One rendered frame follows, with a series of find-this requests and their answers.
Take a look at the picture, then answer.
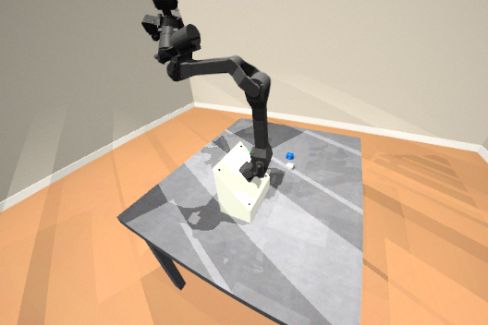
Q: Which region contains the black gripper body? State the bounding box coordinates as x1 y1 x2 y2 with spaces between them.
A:
152 0 182 36

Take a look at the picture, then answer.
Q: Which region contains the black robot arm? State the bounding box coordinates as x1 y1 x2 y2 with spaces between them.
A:
141 13 273 182

